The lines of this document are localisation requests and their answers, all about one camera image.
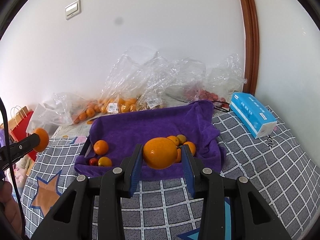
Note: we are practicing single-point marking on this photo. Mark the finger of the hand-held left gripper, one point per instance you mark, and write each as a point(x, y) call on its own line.
point(25, 145)

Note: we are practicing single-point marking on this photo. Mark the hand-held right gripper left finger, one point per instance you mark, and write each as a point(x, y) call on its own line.
point(136, 170)

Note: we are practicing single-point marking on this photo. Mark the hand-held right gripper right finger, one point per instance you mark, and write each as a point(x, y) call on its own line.
point(188, 172)

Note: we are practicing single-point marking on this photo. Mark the mandarin orange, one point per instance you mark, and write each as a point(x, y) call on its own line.
point(172, 139)
point(190, 148)
point(42, 140)
point(178, 156)
point(105, 161)
point(101, 147)

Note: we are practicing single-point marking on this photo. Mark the oval orange citrus fruit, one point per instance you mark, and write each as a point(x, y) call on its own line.
point(160, 152)

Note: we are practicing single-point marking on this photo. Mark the small yellow kumquat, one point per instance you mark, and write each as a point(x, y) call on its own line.
point(181, 139)

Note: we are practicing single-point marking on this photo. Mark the small red tomato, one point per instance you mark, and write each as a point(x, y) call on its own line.
point(93, 161)

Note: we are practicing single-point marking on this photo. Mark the black tray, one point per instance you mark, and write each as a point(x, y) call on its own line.
point(86, 147)

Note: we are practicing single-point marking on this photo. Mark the heap of small red fruits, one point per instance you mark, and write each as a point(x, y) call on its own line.
point(207, 95)

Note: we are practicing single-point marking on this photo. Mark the person's left hand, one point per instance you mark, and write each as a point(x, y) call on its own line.
point(8, 202)

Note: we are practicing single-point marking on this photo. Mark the red paper shopping bag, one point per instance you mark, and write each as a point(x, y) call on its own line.
point(18, 132)

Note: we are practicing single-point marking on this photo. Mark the white pink plush toy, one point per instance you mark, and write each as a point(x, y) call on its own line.
point(21, 170)

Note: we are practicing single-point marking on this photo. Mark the purple cloth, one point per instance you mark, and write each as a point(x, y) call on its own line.
point(1, 136)

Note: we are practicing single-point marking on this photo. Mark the white translucent plastic bag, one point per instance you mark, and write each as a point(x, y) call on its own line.
point(37, 118)

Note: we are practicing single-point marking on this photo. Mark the brown paper shopping bag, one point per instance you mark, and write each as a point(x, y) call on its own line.
point(21, 113)

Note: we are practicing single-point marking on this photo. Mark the purple towel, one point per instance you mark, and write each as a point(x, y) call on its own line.
point(140, 125)

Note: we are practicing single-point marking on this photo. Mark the heap of light bagged oranges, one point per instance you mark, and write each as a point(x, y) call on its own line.
point(125, 106)

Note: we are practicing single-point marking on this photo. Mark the heap of tan longans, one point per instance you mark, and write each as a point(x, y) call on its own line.
point(143, 105)

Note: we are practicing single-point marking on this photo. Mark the heap of dark bagged mandarins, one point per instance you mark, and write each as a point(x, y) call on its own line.
point(90, 111)

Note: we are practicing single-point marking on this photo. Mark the grey plaid star blanket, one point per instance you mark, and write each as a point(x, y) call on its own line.
point(262, 167)

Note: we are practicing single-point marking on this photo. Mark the blue tissue pack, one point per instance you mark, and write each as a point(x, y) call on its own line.
point(250, 110)

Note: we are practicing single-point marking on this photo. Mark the plastic bag of kumquats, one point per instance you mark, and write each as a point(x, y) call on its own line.
point(125, 80)

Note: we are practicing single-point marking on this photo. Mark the white wall light switch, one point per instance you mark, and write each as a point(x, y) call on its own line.
point(73, 9)

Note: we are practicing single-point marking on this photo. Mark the brown wooden door frame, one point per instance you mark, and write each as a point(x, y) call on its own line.
point(250, 30)

